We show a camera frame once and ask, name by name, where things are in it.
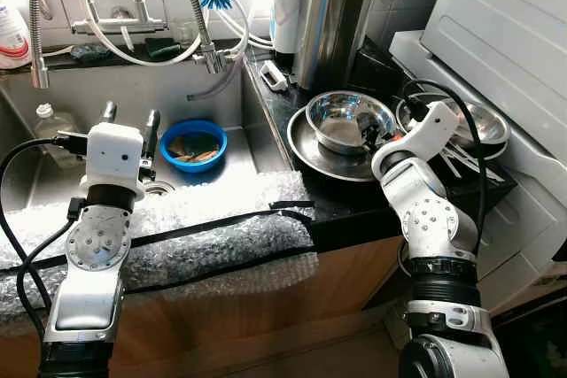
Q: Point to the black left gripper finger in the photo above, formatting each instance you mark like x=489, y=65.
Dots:
x=108, y=113
x=152, y=130

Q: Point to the blue plastic bowl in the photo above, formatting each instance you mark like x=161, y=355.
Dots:
x=193, y=166

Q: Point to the steel fork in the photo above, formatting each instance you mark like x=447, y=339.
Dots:
x=478, y=165
x=454, y=164

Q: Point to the stainless steel sink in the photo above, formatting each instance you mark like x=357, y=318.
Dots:
x=221, y=104

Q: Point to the steel plate with cutlery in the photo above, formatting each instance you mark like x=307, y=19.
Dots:
x=496, y=137

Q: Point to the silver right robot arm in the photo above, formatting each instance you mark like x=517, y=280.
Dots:
x=430, y=219

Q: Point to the large steel plate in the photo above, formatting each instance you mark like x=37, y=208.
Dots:
x=310, y=152

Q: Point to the white cylinder canister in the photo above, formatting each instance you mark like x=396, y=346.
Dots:
x=283, y=28

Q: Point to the clear drinking glass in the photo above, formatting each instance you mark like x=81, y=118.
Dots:
x=182, y=34

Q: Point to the brown wooden cabinet door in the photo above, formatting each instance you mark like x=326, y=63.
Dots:
x=266, y=307

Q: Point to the green sponge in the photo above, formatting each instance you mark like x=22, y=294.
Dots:
x=164, y=46

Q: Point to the clear plastic bottle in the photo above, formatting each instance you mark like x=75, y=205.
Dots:
x=51, y=123

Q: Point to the clear plastic tube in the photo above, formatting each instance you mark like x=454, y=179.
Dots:
x=232, y=77

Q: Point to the brown scrub pad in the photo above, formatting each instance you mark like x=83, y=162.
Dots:
x=195, y=148

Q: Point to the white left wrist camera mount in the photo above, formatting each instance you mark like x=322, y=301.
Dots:
x=115, y=157

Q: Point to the stainless steel knife block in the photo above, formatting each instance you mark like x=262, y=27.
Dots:
x=335, y=24

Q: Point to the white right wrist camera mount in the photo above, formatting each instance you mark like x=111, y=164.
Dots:
x=430, y=130

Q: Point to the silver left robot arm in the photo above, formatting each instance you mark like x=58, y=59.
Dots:
x=89, y=289

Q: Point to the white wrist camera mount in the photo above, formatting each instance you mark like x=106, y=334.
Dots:
x=430, y=130
x=115, y=157

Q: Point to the large steel bowl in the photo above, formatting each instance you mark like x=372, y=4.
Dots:
x=337, y=117

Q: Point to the small steel bowl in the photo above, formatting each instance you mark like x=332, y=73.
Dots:
x=483, y=121

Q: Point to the dark sponge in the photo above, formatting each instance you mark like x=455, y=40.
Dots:
x=90, y=53

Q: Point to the white detergent bottle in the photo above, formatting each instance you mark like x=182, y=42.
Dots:
x=11, y=37

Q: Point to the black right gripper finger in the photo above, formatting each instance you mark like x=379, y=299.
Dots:
x=368, y=133

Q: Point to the bubble wrap sheet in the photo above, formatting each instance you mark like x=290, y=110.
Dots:
x=204, y=245

